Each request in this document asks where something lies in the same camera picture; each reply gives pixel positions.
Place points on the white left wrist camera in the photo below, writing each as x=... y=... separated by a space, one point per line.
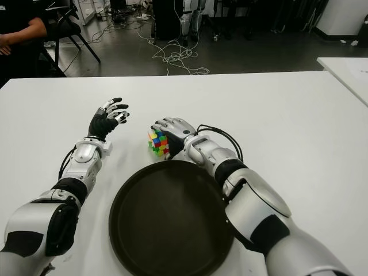
x=107 y=148

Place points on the dark brown round plate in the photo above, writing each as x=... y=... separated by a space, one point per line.
x=172 y=221

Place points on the neighbouring white table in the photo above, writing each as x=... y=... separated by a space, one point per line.
x=348 y=74

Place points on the white cabinet black base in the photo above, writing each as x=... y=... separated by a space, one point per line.
x=342 y=14

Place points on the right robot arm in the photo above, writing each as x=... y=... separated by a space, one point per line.
x=256 y=204

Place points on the seated person black shirt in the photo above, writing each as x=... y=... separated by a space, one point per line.
x=26 y=30

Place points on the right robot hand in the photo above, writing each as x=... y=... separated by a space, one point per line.
x=179 y=128

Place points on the black chair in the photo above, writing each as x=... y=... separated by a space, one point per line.
x=64 y=27

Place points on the white glass display cabinet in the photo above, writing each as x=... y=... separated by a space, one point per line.
x=86 y=11

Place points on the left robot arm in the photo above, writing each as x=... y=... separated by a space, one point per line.
x=83 y=158

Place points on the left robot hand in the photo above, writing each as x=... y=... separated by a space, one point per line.
x=100 y=125

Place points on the multicoloured Rubik's cube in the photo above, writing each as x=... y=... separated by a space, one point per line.
x=158 y=142

